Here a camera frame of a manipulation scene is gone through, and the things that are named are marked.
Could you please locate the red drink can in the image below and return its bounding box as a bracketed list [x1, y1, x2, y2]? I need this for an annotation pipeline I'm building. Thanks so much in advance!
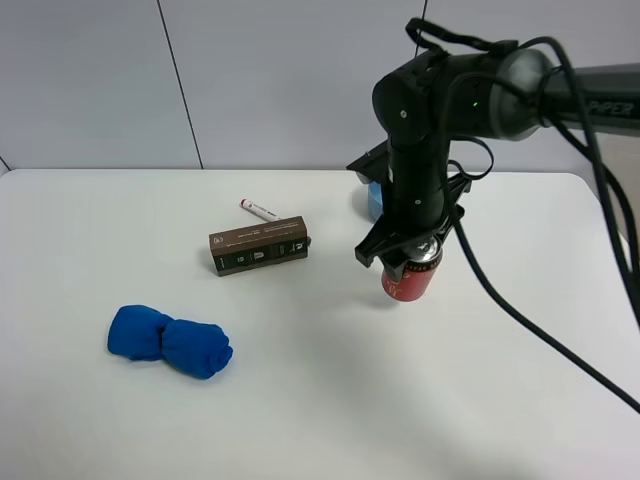
[381, 237, 443, 302]

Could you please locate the brown and green box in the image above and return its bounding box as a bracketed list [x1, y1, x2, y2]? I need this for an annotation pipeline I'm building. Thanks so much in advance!
[209, 216, 310, 277]

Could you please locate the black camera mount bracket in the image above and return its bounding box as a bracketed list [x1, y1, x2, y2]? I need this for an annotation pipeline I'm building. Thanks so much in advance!
[346, 140, 389, 185]

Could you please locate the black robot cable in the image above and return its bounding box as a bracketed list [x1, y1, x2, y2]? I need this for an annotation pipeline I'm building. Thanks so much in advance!
[404, 17, 640, 415]

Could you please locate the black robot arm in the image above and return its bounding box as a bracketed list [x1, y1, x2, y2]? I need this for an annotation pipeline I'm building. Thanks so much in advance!
[348, 48, 579, 278]

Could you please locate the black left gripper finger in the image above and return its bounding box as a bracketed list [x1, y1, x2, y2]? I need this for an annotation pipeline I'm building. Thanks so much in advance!
[380, 252, 406, 278]

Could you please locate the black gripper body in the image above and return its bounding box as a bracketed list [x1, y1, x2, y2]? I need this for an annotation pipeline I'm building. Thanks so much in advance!
[355, 131, 468, 267]

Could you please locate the blue plastic bowl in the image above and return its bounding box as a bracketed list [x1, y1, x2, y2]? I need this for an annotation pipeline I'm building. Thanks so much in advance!
[367, 182, 383, 222]

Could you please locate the white marker red cap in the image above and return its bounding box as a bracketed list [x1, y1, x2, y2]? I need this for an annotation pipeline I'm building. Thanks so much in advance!
[240, 199, 281, 222]

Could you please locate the rolled blue cloth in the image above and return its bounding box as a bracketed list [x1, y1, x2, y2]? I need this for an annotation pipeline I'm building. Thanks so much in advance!
[107, 305, 233, 380]

